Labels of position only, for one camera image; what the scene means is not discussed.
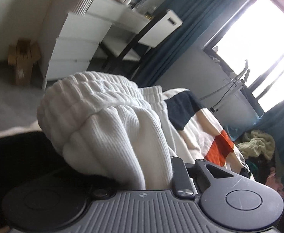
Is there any white zip-up jacket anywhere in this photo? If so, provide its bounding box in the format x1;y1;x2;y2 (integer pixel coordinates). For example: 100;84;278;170
37;72;185;190

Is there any pink garment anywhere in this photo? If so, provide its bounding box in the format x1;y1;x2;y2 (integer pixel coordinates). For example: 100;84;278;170
265;167;284;198

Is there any black garment pile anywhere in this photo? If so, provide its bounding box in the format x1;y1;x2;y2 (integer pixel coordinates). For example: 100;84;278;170
246;155;276;184

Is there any pale yellow knit garment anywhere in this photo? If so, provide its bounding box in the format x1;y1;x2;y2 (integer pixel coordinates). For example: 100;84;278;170
237;130;276;160

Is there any striped cream black orange blanket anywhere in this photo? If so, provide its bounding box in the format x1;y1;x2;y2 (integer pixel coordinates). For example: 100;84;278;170
0;86;251;178

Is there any black white chair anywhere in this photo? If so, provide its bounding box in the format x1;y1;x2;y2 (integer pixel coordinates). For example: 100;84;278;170
99;10;183;73

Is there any white drawer dresser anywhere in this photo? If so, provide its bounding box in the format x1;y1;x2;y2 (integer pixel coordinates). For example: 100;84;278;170
38;0;149;89

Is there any teal curtain left of window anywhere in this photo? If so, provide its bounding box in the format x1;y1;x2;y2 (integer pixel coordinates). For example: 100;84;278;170
133;0;247;87

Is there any window with dark frame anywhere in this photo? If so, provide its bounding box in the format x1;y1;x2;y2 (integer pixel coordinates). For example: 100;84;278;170
203;0;284;116

